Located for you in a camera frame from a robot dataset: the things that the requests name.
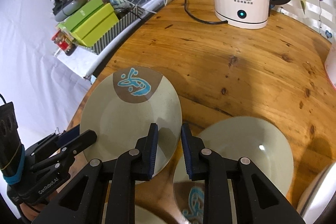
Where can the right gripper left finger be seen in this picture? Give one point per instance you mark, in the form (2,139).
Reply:
(104,191)

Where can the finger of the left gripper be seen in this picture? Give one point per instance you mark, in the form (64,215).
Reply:
(51,143)
(67,152)

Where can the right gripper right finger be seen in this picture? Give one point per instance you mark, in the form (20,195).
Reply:
(236,191)

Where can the plate with brown blue motif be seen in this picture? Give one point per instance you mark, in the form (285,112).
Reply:
(121,109)

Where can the white ceramic bowl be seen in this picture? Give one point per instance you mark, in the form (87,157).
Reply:
(317,203)

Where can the lime green box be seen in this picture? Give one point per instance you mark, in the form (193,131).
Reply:
(95,26)

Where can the striped storage tray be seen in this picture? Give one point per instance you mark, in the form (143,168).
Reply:
(118,28)

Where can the grey handheld device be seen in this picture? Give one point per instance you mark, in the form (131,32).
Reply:
(64,8)

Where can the white plastic tub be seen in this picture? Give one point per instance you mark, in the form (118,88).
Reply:
(330,65)

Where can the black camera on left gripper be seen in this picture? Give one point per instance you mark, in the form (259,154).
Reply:
(12,149)

